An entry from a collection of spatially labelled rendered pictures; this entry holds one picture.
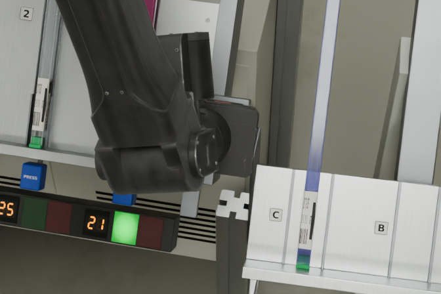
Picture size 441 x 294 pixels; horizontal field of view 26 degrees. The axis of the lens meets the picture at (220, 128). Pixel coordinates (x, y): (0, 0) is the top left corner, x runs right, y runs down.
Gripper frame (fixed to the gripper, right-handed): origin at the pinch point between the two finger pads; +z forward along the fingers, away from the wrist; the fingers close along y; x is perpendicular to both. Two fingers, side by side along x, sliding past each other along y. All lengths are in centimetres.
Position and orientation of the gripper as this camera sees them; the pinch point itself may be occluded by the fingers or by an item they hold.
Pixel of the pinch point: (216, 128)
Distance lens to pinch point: 100.1
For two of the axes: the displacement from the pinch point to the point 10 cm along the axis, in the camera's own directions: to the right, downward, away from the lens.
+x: -1.2, 9.9, 1.1
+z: 1.5, -0.9, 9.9
